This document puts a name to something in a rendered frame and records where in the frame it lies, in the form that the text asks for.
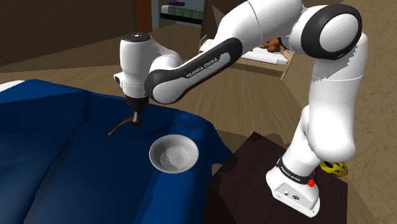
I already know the white bowl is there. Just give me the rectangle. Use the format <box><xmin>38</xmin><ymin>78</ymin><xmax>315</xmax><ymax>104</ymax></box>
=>
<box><xmin>148</xmin><ymin>134</ymin><xmax>200</xmax><ymax>174</ymax></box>

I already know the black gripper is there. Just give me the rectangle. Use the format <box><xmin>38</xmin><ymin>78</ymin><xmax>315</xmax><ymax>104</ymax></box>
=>
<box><xmin>125</xmin><ymin>96</ymin><xmax>150</xmax><ymax>129</ymax></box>

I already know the small wooden bed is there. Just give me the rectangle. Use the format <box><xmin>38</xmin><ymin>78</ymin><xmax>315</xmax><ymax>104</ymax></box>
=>
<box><xmin>198</xmin><ymin>34</ymin><xmax>296</xmax><ymax>81</ymax></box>

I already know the bed with green plaid cover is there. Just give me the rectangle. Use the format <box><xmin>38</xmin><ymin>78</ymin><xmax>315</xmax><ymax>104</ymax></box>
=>
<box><xmin>160</xmin><ymin>0</ymin><xmax>205</xmax><ymax>25</ymax></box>

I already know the yellow bicycle helmet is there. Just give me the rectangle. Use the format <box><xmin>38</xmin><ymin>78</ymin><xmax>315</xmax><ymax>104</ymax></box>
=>
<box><xmin>318</xmin><ymin>160</ymin><xmax>349</xmax><ymax>178</ymax></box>

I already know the brown teddy bear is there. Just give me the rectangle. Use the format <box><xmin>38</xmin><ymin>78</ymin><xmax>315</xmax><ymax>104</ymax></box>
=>
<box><xmin>263</xmin><ymin>38</ymin><xmax>282</xmax><ymax>53</ymax></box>

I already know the brown curved wooden spoon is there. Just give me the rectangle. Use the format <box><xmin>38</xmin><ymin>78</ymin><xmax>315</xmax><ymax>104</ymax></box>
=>
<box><xmin>107</xmin><ymin>119</ymin><xmax>134</xmax><ymax>137</ymax></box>

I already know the dark robot stand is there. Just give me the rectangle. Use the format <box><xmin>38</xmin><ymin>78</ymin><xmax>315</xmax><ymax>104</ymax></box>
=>
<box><xmin>202</xmin><ymin>131</ymin><xmax>350</xmax><ymax>224</ymax></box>

